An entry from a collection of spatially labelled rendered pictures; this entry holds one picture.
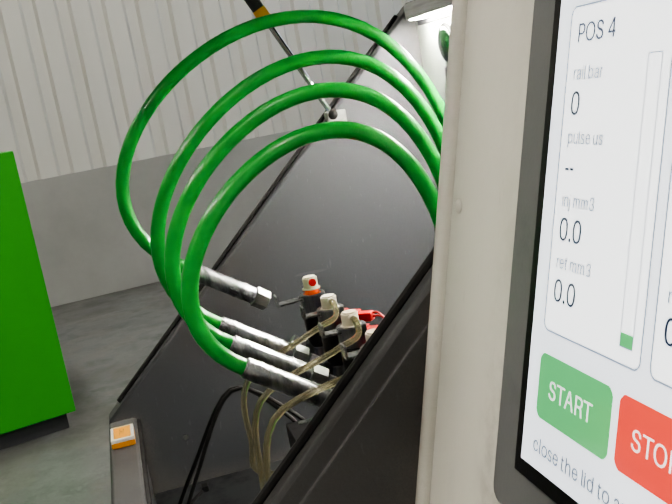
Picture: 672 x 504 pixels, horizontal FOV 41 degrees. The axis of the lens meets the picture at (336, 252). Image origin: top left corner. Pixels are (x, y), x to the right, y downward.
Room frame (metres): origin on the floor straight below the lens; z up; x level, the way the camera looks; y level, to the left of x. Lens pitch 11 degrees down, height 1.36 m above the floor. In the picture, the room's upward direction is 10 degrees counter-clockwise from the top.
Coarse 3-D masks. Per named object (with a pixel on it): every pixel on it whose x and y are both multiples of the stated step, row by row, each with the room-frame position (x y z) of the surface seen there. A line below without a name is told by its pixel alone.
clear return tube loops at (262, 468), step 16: (336, 304) 0.86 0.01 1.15; (352, 320) 0.79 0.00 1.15; (304, 336) 0.84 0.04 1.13; (352, 336) 0.77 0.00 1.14; (336, 352) 0.76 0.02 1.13; (304, 368) 0.75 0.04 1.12; (320, 384) 0.69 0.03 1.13; (256, 416) 0.74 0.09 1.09; (272, 416) 0.68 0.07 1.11; (256, 432) 0.74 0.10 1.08; (272, 432) 0.68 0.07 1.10; (256, 448) 0.74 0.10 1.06
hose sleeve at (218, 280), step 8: (200, 272) 0.93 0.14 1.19; (208, 272) 0.93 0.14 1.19; (216, 272) 0.94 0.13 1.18; (200, 280) 0.93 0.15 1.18; (208, 280) 0.93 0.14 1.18; (216, 280) 0.93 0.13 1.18; (224, 280) 0.94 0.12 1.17; (232, 280) 0.94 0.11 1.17; (216, 288) 0.94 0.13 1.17; (224, 288) 0.93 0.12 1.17; (232, 288) 0.94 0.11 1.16; (240, 288) 0.94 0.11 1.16; (248, 288) 0.94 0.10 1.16; (256, 288) 0.95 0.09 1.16; (232, 296) 0.94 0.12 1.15; (240, 296) 0.94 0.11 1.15; (248, 296) 0.94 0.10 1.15
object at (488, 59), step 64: (512, 0) 0.53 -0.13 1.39; (448, 64) 0.62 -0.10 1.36; (512, 64) 0.53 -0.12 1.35; (448, 128) 0.62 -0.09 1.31; (512, 128) 0.52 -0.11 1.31; (448, 192) 0.61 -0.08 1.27; (512, 192) 0.51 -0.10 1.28; (448, 256) 0.59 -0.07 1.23; (512, 256) 0.50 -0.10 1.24; (448, 320) 0.58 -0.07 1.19; (448, 384) 0.57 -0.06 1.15; (448, 448) 0.56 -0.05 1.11
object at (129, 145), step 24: (240, 24) 0.95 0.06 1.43; (264, 24) 0.96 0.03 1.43; (288, 24) 0.97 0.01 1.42; (336, 24) 0.98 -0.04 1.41; (360, 24) 0.98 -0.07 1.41; (216, 48) 0.95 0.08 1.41; (384, 48) 0.99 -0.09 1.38; (432, 96) 0.99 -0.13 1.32; (144, 120) 0.93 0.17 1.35; (120, 168) 0.92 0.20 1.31; (120, 192) 0.92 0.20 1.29; (144, 240) 0.92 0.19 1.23
